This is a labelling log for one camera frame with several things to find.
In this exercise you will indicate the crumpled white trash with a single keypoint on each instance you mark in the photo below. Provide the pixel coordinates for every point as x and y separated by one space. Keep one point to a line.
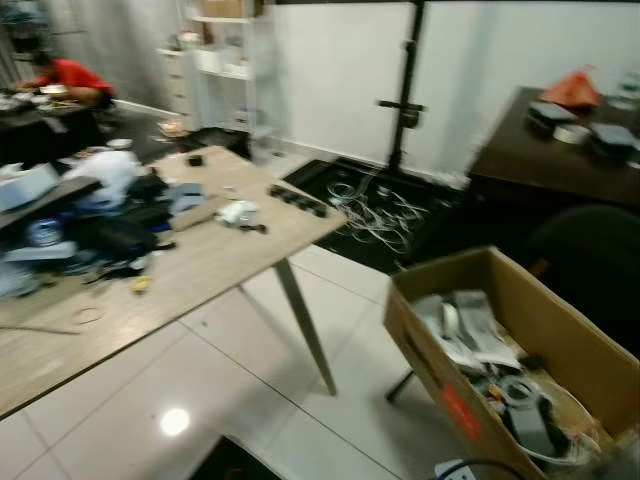
238 212

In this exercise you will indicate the black chair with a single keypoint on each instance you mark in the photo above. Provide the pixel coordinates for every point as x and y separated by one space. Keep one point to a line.
590 265

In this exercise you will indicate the dark grey flat box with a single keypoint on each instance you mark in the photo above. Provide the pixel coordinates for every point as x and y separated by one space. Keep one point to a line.
612 138

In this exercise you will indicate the brown cardboard box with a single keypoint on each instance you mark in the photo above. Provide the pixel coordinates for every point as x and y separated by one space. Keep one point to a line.
560 325

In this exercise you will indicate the grey tape roll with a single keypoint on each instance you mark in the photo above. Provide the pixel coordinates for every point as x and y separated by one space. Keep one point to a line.
571 133

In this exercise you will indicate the dark brown wooden table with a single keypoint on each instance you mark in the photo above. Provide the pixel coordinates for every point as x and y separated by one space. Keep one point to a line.
520 160

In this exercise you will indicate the flat black box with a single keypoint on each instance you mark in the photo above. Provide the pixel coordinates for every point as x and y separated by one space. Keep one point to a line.
550 113

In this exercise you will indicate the orange plastic bag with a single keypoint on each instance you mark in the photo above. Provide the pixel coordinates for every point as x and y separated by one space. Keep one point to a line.
572 92

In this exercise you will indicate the white and grey packaging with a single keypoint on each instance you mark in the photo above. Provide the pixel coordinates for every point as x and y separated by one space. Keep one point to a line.
470 325

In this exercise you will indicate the black pole stand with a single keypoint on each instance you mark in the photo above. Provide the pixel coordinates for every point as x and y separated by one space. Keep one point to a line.
408 100

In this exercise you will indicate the black power strip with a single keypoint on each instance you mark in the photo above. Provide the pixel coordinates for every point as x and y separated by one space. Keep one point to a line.
298 201

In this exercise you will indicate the light wooden table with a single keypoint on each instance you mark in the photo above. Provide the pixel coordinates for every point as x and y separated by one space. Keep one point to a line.
210 260

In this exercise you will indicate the white shelf unit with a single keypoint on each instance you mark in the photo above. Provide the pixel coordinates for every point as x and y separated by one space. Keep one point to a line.
222 70

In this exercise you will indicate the small black cube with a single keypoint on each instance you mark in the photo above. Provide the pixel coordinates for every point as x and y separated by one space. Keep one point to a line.
195 159

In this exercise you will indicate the small black floor mat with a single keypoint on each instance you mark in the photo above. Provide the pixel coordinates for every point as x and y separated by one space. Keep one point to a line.
232 462

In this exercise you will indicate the small yellow object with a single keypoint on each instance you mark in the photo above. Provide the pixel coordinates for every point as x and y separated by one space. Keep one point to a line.
141 285

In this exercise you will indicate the white plastic bag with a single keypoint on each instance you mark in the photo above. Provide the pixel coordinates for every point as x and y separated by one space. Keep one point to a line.
108 175

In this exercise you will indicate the person in red shirt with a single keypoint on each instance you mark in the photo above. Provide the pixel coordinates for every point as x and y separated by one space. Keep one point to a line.
75 75

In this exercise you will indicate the dark work desk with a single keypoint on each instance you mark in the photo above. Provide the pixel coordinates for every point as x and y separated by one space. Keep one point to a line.
40 130

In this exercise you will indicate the light grey box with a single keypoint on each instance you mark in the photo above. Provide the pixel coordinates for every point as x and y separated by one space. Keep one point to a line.
25 187

